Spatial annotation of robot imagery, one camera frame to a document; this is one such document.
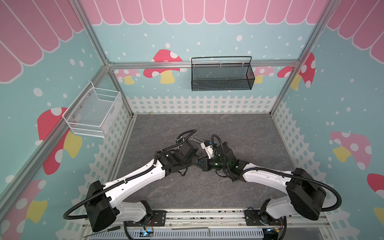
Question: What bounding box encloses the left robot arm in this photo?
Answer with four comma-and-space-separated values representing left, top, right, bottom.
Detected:
63, 140, 201, 232

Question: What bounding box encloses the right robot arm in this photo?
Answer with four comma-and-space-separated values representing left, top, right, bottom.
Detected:
195, 141, 342, 221

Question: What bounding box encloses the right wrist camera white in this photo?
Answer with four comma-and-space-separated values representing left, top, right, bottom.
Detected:
201, 140, 215, 159

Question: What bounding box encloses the black wire mesh basket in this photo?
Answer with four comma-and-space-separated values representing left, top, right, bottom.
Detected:
191, 56, 256, 92

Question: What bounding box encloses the screwdriver black handle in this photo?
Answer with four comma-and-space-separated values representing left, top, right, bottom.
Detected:
83, 225, 121, 239

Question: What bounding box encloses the white wire mesh basket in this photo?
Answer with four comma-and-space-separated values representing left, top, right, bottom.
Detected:
63, 82, 123, 138

